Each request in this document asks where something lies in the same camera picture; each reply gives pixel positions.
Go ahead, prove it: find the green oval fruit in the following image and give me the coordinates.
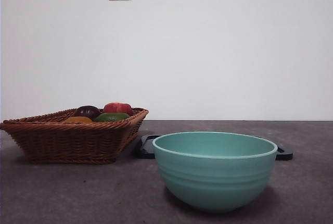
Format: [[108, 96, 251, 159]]
[[93, 112, 130, 122]]

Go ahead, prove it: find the red apple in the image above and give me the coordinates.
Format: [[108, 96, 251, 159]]
[[103, 102, 133, 115]]

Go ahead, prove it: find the brown wicker basket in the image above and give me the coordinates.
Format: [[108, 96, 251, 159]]
[[0, 107, 149, 165]]

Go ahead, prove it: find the teal ceramic bowl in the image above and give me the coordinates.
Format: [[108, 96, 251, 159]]
[[152, 131, 278, 214]]

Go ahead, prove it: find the dark rectangular tray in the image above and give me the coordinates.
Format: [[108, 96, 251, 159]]
[[132, 134, 294, 161]]

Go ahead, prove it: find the dark purple round fruit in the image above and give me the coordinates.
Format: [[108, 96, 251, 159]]
[[74, 105, 101, 119]]

